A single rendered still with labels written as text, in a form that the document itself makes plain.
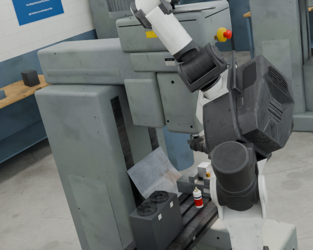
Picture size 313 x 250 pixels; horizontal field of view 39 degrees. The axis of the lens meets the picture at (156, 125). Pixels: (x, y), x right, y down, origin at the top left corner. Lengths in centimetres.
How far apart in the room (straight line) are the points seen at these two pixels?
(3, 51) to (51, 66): 397
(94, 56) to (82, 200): 87
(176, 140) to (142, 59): 249
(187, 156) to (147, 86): 259
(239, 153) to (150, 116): 91
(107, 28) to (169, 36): 578
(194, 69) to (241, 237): 60
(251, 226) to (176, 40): 69
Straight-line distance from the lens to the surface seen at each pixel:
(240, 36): 925
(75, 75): 241
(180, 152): 455
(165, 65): 199
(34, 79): 591
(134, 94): 216
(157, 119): 212
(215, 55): 152
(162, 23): 152
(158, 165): 253
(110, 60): 220
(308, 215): 377
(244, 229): 157
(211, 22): 188
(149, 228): 189
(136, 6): 158
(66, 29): 720
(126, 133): 234
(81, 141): 240
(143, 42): 201
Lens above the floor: 212
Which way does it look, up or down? 21 degrees down
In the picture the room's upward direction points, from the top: 12 degrees counter-clockwise
